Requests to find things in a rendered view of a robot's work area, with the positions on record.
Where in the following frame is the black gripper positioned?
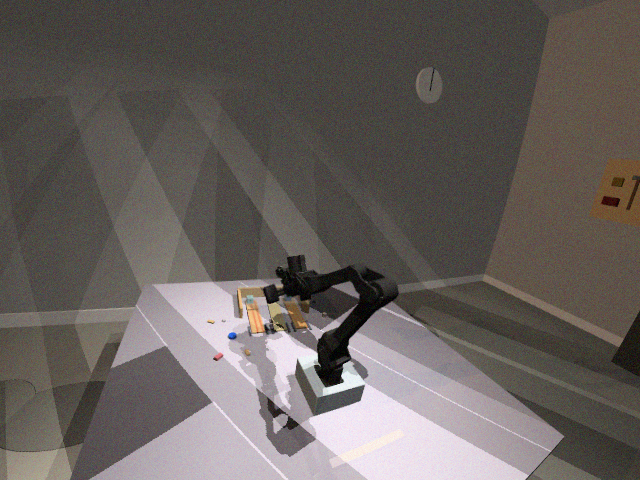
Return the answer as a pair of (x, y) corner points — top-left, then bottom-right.
(263, 279), (295, 304)

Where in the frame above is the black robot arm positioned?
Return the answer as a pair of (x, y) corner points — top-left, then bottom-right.
(275, 255), (399, 388)

